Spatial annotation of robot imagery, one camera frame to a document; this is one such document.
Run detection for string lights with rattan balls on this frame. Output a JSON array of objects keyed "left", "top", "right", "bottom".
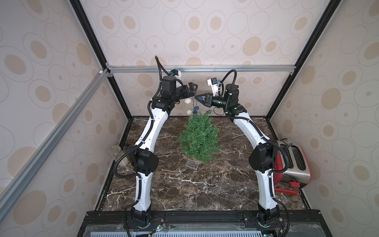
[{"left": 184, "top": 92, "right": 199, "bottom": 116}]

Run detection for small green christmas tree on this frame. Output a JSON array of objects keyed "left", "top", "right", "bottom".
[{"left": 179, "top": 110, "right": 223, "bottom": 163}]

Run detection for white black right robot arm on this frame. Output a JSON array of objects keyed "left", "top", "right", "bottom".
[{"left": 195, "top": 84, "right": 279, "bottom": 227}]

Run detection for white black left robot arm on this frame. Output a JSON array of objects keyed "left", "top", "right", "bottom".
[{"left": 129, "top": 76, "right": 198, "bottom": 227}]

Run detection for clear plastic battery box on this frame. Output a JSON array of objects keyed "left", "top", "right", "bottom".
[{"left": 186, "top": 159, "right": 199, "bottom": 170}]

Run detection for glass jar of rice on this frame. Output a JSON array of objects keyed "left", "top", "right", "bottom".
[{"left": 108, "top": 145, "right": 129, "bottom": 167}]

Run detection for red silver toaster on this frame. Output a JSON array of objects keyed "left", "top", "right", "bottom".
[{"left": 274, "top": 139, "right": 311, "bottom": 195}]

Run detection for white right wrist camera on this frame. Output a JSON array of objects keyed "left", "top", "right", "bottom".
[{"left": 207, "top": 78, "right": 221, "bottom": 96}]

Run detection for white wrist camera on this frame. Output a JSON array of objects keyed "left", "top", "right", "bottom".
[
  {"left": 170, "top": 69, "right": 182, "bottom": 79},
  {"left": 207, "top": 78, "right": 221, "bottom": 96}
]

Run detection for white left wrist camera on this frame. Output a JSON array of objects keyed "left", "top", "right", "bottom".
[{"left": 170, "top": 69, "right": 182, "bottom": 79}]

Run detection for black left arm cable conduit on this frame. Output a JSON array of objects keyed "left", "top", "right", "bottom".
[{"left": 112, "top": 55, "right": 184, "bottom": 237}]

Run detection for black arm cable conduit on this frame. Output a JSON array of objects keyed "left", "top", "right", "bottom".
[
  {"left": 112, "top": 55, "right": 184, "bottom": 237},
  {"left": 213, "top": 69, "right": 291, "bottom": 237}
]

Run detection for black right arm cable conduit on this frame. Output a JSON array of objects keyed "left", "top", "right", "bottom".
[{"left": 213, "top": 69, "right": 291, "bottom": 237}]

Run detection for aluminium rail back wall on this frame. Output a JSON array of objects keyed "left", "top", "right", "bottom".
[{"left": 109, "top": 65, "right": 296, "bottom": 74}]

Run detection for aluminium rail wall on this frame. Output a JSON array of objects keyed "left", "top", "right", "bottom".
[
  {"left": 109, "top": 65, "right": 296, "bottom": 74},
  {"left": 1, "top": 69, "right": 110, "bottom": 222}
]

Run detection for black corner frame post left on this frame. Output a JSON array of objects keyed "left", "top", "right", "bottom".
[{"left": 69, "top": 0, "right": 133, "bottom": 120}]

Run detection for black corner frame post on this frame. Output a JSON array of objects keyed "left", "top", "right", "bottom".
[
  {"left": 69, "top": 0, "right": 133, "bottom": 120},
  {"left": 266, "top": 0, "right": 342, "bottom": 121}
]

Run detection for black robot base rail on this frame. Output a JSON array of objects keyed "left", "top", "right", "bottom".
[{"left": 77, "top": 210, "right": 332, "bottom": 237}]

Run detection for black corner frame post right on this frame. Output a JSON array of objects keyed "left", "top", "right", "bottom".
[{"left": 266, "top": 0, "right": 342, "bottom": 121}]

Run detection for aluminium rail left wall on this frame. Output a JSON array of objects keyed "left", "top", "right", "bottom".
[{"left": 1, "top": 69, "right": 110, "bottom": 222}]

